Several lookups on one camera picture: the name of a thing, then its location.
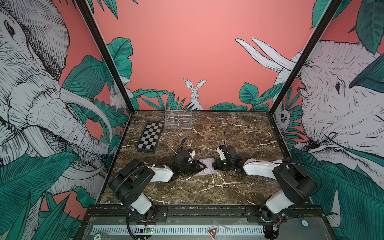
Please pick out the black corner frame post right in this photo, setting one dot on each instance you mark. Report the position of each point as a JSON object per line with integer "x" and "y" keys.
{"x": 324, "y": 21}

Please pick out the white perforated cable tray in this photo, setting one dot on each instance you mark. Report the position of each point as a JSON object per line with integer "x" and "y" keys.
{"x": 170, "y": 230}

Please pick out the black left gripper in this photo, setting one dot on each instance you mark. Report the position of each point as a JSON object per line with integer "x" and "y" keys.
{"x": 197, "y": 167}

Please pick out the black corner frame post left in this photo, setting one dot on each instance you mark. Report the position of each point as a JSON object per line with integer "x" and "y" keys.
{"x": 99, "y": 40}

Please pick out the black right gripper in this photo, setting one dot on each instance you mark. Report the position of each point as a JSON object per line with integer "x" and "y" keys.
{"x": 218, "y": 161}

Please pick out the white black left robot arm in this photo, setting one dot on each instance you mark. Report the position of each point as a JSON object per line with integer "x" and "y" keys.
{"x": 129, "y": 183}

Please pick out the red triangle warning sticker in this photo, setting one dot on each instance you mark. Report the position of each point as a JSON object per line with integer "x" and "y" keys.
{"x": 213, "y": 232}

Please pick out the clear acrylic organizer box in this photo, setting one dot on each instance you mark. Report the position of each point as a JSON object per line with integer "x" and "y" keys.
{"x": 178, "y": 120}

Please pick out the black white checkered board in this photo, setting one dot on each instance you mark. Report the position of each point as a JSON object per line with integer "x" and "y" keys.
{"x": 150, "y": 137}

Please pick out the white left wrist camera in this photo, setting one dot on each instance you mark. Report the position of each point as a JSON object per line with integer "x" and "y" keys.
{"x": 192, "y": 153}

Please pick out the black front mounting rail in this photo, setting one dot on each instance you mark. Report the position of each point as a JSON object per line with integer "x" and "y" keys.
{"x": 163, "y": 213}

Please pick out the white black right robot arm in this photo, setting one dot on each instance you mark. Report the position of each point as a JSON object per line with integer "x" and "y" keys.
{"x": 296, "y": 184}

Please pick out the black corner frame post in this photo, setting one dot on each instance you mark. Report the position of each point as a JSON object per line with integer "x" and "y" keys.
{"x": 324, "y": 21}
{"x": 99, "y": 40}

